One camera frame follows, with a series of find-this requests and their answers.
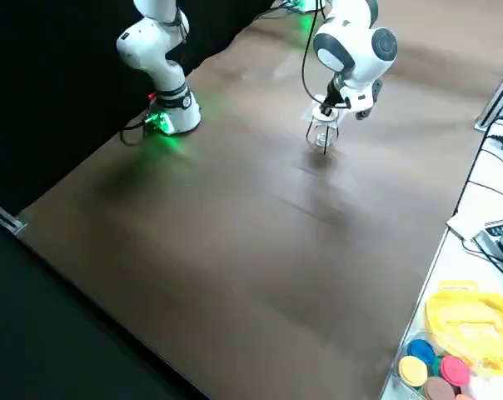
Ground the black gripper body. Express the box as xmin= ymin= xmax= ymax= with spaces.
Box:
xmin=326 ymin=78 xmax=348 ymax=107

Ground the glass alcohol lamp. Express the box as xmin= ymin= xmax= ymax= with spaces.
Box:
xmin=313 ymin=123 xmax=334 ymax=149

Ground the black laptop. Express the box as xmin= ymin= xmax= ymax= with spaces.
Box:
xmin=471 ymin=217 xmax=503 ymax=289

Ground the yellow bag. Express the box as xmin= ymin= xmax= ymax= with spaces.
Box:
xmin=425 ymin=280 xmax=503 ymax=373

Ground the blue round disc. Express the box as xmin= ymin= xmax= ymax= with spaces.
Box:
xmin=406 ymin=338 xmax=436 ymax=367

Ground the clear plastic tray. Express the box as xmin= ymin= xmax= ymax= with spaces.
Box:
xmin=382 ymin=324 xmax=503 ymax=400

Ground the yellow round disc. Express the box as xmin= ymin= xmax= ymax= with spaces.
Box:
xmin=398 ymin=355 xmax=431 ymax=388

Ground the pink round disc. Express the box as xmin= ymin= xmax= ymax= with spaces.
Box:
xmin=438 ymin=352 xmax=472 ymax=392

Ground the brown round disc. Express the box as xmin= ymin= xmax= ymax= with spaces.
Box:
xmin=423 ymin=376 xmax=457 ymax=400

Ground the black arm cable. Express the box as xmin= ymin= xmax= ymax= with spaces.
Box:
xmin=119 ymin=117 xmax=155 ymax=148
xmin=300 ymin=0 xmax=331 ymax=108

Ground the black desk cable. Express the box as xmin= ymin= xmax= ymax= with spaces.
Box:
xmin=451 ymin=119 xmax=501 ymax=252

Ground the aluminium frame post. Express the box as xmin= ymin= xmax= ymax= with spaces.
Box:
xmin=473 ymin=57 xmax=503 ymax=134

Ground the short aluminium rail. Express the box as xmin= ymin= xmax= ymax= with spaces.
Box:
xmin=0 ymin=197 xmax=28 ymax=238

